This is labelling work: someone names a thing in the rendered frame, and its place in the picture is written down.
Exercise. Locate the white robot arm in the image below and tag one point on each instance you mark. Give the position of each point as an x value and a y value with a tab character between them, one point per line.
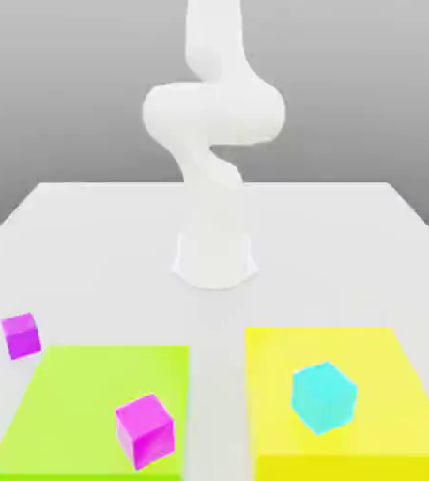
214	112

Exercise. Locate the small cyan cube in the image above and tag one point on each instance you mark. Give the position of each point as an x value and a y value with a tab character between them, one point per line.
323	397

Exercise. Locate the small magenta cube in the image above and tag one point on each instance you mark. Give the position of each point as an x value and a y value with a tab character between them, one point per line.
144	430

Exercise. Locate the small purple cube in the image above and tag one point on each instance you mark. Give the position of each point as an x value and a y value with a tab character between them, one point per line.
21	336

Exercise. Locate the large lime green box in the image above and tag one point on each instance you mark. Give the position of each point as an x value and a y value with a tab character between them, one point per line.
75	409

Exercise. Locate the large yellow box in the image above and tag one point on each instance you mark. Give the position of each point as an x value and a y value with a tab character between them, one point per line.
386	398

